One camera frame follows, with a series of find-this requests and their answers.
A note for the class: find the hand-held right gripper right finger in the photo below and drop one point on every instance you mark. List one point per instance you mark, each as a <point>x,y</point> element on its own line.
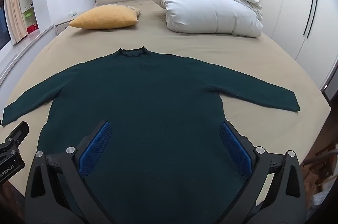
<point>233,144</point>

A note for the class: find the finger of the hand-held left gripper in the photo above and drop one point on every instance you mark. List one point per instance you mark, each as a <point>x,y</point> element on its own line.
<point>18,132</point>

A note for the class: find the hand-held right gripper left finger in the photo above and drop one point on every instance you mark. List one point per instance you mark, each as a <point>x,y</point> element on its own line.
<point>96,144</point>

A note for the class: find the dark green sweater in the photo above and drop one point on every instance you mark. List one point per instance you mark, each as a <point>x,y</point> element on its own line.
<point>148,107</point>

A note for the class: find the white window bench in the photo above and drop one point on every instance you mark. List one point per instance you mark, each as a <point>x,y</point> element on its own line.
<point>23,52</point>

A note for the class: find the red storage box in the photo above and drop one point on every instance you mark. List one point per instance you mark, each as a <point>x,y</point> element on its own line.
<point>32,28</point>

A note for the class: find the bed with beige sheet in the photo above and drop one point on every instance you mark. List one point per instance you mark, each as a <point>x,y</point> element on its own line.
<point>184,41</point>

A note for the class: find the green storage box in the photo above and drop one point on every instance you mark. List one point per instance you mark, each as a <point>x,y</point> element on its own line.
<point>29,18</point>

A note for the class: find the white nightstand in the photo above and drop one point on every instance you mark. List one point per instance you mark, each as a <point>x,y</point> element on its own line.
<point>63,25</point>

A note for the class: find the yellow pillow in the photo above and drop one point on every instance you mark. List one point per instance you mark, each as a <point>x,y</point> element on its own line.
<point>105,17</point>

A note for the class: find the beige curtain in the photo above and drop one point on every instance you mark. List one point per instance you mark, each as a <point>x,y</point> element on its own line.
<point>14,2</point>

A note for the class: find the white pillow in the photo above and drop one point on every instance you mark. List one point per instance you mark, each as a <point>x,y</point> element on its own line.
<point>211,12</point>

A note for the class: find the white wardrobe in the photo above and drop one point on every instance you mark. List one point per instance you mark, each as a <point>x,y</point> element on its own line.
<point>290,2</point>

